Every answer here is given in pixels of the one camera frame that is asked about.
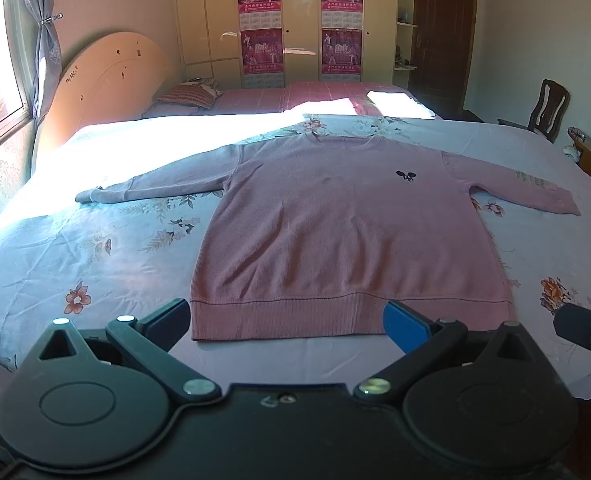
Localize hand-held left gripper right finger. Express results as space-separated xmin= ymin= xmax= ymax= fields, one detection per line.
xmin=353 ymin=300 xmax=551 ymax=403

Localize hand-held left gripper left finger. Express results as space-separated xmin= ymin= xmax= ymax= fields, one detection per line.
xmin=36 ymin=298 xmax=222 ymax=405

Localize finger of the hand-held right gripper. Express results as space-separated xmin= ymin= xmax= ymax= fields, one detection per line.
xmin=553 ymin=301 xmax=591 ymax=371

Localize pink long-sleeved sweater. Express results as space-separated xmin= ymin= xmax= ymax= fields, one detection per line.
xmin=74 ymin=131 xmax=582 ymax=343

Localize floral bedsheet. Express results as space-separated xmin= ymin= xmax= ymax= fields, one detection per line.
xmin=0 ymin=112 xmax=591 ymax=401

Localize dark wooden chair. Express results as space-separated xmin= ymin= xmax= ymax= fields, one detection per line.
xmin=498 ymin=78 xmax=571 ymax=143

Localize striped pillow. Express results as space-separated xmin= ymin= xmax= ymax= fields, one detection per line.
xmin=156 ymin=77 xmax=223 ymax=109

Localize wooden arched headboard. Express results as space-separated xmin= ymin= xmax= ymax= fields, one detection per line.
xmin=32 ymin=31 xmax=170 ymax=171

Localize pink checked bedsheet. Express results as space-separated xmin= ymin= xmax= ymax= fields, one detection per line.
xmin=143 ymin=80 xmax=441 ymax=121

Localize dark wooden door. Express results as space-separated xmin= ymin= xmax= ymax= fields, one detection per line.
xmin=408 ymin=0 xmax=477 ymax=116

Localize cream corner shelf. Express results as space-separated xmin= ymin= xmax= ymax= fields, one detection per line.
xmin=394 ymin=0 xmax=421 ymax=88

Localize grey floral curtain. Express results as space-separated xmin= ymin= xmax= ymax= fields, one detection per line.
xmin=18 ymin=0 xmax=64 ymax=126

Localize cream wardrobe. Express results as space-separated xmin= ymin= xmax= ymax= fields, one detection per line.
xmin=173 ymin=0 xmax=401 ymax=88

